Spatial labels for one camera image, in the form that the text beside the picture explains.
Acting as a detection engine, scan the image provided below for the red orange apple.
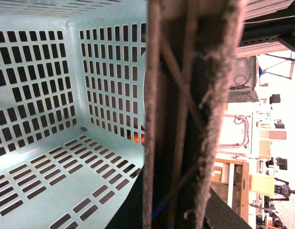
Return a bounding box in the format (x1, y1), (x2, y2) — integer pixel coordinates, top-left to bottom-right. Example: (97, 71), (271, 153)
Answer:
(126, 130), (145, 145)

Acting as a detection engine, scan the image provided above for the light blue plastic basket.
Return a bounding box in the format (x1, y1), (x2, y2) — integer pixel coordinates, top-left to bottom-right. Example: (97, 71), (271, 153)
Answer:
(0, 0), (147, 229)

